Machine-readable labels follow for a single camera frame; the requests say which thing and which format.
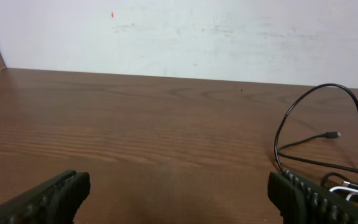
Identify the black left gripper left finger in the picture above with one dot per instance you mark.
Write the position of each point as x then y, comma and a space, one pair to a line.
53, 201

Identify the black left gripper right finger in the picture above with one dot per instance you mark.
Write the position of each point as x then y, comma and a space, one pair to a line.
301, 201

